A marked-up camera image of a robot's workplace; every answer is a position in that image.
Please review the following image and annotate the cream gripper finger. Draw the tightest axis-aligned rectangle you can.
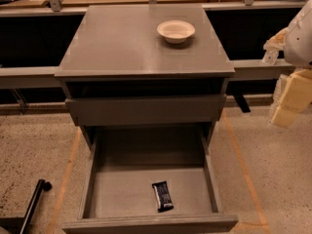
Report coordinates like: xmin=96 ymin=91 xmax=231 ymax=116
xmin=271 ymin=69 xmax=312 ymax=128
xmin=263 ymin=27 xmax=288 ymax=51

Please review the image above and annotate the blue rxbar blueberry wrapper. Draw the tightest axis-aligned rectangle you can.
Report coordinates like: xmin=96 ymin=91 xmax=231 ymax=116
xmin=152 ymin=181 xmax=174 ymax=213

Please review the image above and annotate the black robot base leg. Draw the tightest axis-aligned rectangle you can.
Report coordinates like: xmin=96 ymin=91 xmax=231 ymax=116
xmin=0 ymin=179 xmax=53 ymax=234

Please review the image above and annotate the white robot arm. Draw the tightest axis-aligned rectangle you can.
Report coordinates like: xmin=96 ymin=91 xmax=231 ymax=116
xmin=262 ymin=0 xmax=312 ymax=128

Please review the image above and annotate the grey top drawer front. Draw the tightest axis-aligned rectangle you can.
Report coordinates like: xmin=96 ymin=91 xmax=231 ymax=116
xmin=65 ymin=95 xmax=226 ymax=126

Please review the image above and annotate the grey drawer cabinet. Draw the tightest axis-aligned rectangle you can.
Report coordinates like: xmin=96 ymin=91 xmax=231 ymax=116
xmin=56 ymin=5 xmax=234 ymax=143

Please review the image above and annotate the open grey middle drawer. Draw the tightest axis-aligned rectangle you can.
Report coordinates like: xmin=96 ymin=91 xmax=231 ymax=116
xmin=62 ymin=125 xmax=238 ymax=234

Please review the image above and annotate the clear sanitizer pump bottle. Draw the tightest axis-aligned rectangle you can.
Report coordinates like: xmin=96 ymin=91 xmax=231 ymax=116
xmin=262 ymin=50 xmax=279 ymax=65

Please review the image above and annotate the white paper bowl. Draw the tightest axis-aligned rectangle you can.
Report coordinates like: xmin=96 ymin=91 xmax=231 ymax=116
xmin=157 ymin=20 xmax=195 ymax=44

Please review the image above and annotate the long grey shelf rail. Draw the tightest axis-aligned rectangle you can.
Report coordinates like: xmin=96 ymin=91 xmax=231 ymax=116
xmin=0 ymin=58 xmax=294 ymax=89

